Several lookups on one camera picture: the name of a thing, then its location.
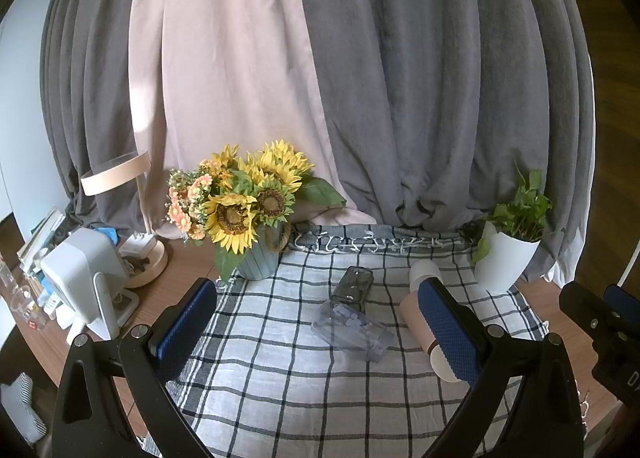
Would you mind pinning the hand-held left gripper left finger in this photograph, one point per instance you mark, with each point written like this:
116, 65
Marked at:
185, 333

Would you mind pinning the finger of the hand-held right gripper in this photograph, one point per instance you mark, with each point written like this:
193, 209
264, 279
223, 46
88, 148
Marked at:
622, 299
580, 305

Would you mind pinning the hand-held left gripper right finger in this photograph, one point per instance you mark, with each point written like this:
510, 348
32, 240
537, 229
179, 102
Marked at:
450, 333

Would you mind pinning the transparent plastic container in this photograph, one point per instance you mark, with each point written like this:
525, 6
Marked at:
352, 330

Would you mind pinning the pink and white cup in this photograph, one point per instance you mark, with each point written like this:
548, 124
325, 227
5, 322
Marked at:
412, 318

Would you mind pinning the dark glass cup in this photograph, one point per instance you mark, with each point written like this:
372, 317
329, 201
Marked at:
352, 288

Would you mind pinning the white plant pot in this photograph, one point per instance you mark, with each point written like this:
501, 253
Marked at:
505, 258

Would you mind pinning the white power adapter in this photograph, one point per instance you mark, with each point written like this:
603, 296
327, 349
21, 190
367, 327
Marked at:
137, 244

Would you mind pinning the blue-grey ribbed vase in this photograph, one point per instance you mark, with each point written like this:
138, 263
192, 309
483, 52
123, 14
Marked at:
260, 258

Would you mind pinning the green potted plant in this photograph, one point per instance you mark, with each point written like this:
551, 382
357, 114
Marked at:
520, 210

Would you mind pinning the grey fringed cloth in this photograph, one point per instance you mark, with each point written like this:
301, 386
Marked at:
380, 234

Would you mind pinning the pink desk lamp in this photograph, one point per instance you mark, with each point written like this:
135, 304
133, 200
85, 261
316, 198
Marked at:
145, 218

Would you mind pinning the white box appliance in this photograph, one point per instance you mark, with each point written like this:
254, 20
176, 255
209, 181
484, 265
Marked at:
80, 268

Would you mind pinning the blue small object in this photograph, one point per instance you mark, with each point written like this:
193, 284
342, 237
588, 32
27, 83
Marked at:
107, 234

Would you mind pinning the checkered tablecloth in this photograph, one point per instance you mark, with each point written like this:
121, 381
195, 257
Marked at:
300, 388

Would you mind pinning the sunflower bouquet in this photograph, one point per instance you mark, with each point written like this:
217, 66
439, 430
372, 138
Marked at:
235, 208

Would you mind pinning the clear plastic container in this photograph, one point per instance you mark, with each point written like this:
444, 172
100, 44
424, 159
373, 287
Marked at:
20, 298

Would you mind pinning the row of books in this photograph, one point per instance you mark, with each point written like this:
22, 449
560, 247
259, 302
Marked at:
42, 238

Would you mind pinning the striped cloth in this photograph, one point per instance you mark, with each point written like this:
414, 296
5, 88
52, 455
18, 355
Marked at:
20, 408

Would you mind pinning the grey curtain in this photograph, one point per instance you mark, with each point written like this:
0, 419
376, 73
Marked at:
90, 87
450, 87

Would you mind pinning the pink curtain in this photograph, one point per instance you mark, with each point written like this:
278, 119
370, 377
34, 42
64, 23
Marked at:
220, 62

